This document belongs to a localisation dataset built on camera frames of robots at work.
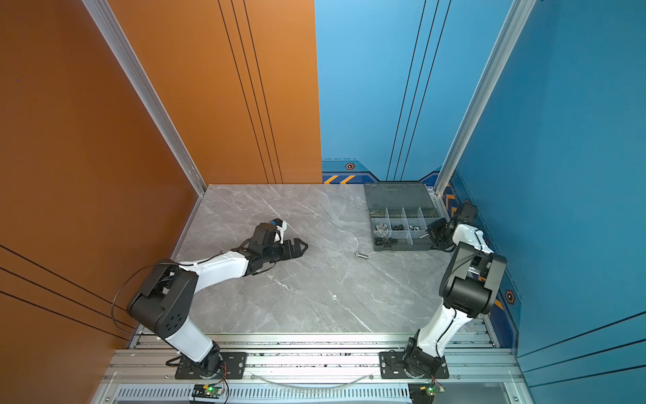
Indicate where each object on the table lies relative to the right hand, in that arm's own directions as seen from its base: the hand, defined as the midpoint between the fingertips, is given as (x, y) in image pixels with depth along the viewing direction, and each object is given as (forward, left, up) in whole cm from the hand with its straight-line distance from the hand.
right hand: (427, 229), depth 96 cm
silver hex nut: (+5, +1, -7) cm, 9 cm away
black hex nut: (+6, +9, -7) cm, 12 cm away
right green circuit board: (-50, +11, -10) cm, 52 cm away
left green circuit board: (-50, +74, -9) cm, 89 cm away
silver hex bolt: (-7, +26, -7) cm, 27 cm away
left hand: (-7, +49, 0) cm, 49 cm away
